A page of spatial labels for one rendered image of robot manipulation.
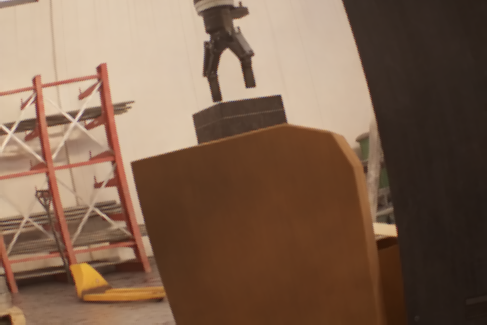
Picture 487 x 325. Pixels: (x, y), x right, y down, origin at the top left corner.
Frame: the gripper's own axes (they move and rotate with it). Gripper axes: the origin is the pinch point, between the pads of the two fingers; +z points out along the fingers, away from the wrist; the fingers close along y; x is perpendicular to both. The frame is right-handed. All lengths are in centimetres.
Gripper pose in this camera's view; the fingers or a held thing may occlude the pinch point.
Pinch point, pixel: (233, 91)
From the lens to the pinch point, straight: 194.2
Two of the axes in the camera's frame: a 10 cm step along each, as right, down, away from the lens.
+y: 5.7, -1.9, -8.0
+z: 2.2, 9.7, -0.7
